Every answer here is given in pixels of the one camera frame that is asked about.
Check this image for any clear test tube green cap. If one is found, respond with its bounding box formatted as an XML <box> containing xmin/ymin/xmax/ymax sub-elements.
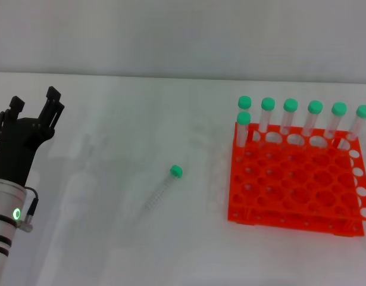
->
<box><xmin>323</xmin><ymin>102</ymin><xmax>348</xmax><ymax>141</ymax></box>
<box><xmin>280</xmin><ymin>98</ymin><xmax>299</xmax><ymax>136</ymax></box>
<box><xmin>143</xmin><ymin>164</ymin><xmax>183</xmax><ymax>211</ymax></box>
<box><xmin>258</xmin><ymin>97</ymin><xmax>276</xmax><ymax>133</ymax></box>
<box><xmin>301</xmin><ymin>100</ymin><xmax>324</xmax><ymax>138</ymax></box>
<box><xmin>237</xmin><ymin>95</ymin><xmax>254</xmax><ymax>141</ymax></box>
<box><xmin>236</xmin><ymin>111</ymin><xmax>252</xmax><ymax>150</ymax></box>
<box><xmin>337</xmin><ymin>104</ymin><xmax>366</xmax><ymax>150</ymax></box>

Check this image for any grey cable with metal connector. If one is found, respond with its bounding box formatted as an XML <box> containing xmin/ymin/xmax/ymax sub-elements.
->
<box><xmin>15</xmin><ymin>186</ymin><xmax>40</xmax><ymax>232</ymax></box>

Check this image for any orange test tube rack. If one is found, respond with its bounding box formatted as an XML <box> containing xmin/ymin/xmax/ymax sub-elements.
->
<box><xmin>226</xmin><ymin>122</ymin><xmax>366</xmax><ymax>238</ymax></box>

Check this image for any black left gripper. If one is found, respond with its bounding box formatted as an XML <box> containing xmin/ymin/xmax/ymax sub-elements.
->
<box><xmin>0</xmin><ymin>86</ymin><xmax>65</xmax><ymax>188</ymax></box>

